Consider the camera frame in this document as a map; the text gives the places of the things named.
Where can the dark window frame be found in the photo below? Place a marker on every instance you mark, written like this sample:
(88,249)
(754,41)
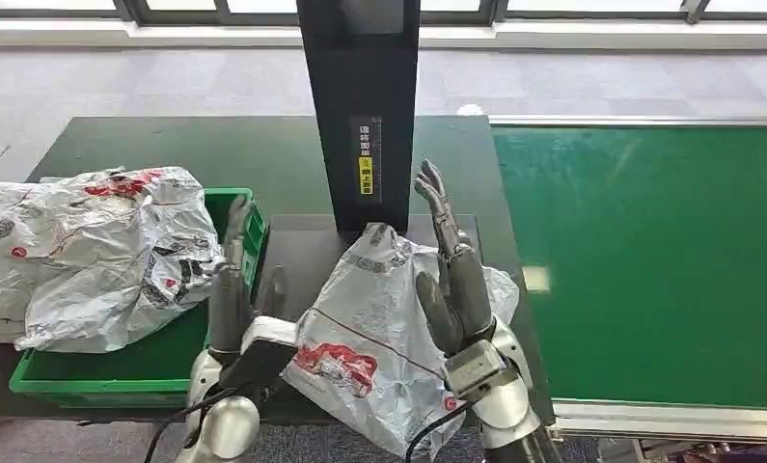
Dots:
(217,20)

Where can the green plastic crate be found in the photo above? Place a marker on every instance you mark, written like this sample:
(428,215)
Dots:
(134,374)

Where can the white parcel bag black print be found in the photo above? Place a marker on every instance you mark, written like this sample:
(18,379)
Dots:
(102,275)

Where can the black yellow column label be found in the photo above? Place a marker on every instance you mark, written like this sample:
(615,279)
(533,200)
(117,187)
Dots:
(366,160)

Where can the white round object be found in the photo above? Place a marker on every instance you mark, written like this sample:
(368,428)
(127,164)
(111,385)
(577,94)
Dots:
(470,110)

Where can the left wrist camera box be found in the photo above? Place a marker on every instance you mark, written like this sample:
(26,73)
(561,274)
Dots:
(261,364)

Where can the white parcel bag red print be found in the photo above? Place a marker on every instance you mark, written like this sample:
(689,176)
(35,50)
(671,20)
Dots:
(357,307)

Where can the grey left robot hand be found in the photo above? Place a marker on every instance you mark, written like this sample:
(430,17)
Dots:
(229,307)

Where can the black scanner column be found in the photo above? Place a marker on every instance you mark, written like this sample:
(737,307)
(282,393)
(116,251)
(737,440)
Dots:
(357,76)

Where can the silver conveyor frame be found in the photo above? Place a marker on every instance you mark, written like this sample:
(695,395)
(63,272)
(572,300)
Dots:
(677,422)

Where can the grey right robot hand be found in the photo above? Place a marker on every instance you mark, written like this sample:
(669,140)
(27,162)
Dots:
(469,294)

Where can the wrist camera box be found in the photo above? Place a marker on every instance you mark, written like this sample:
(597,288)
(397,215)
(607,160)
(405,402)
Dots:
(479,370)
(261,364)

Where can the black scanner base plate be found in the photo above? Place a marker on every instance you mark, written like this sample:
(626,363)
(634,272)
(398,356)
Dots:
(300,255)

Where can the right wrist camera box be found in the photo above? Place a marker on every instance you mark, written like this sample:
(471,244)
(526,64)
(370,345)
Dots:
(479,370)

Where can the green conveyor belt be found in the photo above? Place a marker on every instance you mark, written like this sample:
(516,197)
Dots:
(664,255)

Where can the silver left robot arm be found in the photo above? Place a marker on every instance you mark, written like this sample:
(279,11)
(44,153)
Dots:
(229,428)

